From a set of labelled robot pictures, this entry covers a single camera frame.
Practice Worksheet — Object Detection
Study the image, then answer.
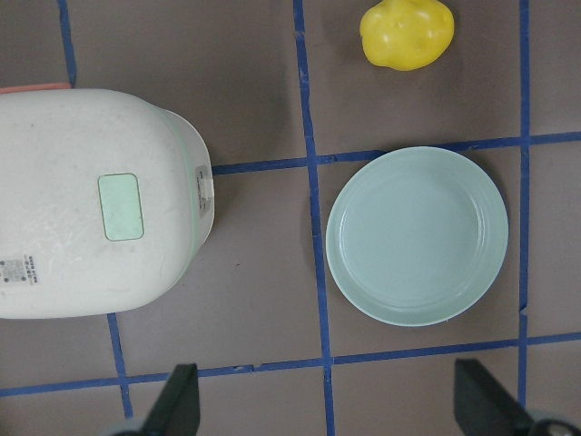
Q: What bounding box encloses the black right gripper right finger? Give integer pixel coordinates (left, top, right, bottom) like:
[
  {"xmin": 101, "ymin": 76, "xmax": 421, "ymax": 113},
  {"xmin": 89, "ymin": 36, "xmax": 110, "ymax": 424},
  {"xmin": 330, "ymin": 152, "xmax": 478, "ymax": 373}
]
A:
[{"xmin": 454, "ymin": 359, "xmax": 533, "ymax": 436}]

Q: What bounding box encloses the yellow toy fruit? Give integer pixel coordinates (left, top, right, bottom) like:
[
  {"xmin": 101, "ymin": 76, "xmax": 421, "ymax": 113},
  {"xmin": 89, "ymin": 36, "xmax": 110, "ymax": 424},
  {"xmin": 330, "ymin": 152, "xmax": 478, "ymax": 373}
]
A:
[{"xmin": 359, "ymin": 0, "xmax": 455, "ymax": 72}]

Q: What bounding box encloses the white rice cooker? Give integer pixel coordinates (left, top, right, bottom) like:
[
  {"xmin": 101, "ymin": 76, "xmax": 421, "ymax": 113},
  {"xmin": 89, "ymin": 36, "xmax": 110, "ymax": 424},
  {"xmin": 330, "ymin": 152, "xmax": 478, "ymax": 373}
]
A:
[{"xmin": 1, "ymin": 88, "xmax": 214, "ymax": 320}]

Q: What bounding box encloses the light green plate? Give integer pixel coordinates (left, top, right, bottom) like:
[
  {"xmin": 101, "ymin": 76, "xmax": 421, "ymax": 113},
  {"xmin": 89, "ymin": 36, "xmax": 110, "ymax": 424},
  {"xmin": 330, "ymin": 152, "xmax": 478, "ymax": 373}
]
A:
[{"xmin": 326, "ymin": 146, "xmax": 509, "ymax": 327}]

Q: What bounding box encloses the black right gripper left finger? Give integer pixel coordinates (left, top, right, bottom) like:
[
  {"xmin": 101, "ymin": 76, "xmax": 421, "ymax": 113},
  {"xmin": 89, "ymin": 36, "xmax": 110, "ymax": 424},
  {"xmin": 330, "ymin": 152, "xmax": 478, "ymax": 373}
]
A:
[{"xmin": 142, "ymin": 363, "xmax": 201, "ymax": 435}]

